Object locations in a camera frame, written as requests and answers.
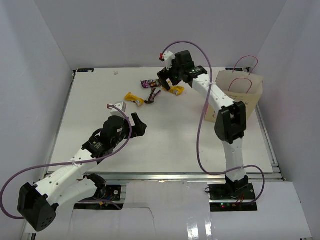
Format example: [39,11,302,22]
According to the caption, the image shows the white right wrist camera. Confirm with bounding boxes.
[159,50,176,70]

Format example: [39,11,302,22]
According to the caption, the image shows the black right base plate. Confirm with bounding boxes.
[204,183,256,201]

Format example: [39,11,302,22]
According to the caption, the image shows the beige paper cakes bag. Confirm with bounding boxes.
[215,67,264,119]

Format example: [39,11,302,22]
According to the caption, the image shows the yellow candy bar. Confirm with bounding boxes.
[124,92,145,107]

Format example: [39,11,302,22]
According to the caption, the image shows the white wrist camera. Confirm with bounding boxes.
[159,50,176,70]
[107,101,127,118]

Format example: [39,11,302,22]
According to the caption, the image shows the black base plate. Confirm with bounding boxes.
[93,185,122,201]
[204,183,256,201]

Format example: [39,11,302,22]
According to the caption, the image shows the yellow candy pack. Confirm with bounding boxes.
[168,85,185,96]

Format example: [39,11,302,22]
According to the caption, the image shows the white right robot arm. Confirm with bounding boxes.
[157,50,249,200]

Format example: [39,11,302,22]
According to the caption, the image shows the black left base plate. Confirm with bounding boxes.
[93,185,122,201]

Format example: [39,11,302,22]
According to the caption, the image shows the purple candy bag small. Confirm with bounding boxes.
[140,79,161,89]

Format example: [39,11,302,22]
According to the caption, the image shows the brown candy wrapper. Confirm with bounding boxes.
[144,88,161,105]

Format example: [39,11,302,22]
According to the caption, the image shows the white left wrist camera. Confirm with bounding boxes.
[107,101,127,118]

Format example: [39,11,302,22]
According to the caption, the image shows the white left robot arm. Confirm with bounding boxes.
[17,113,147,232]

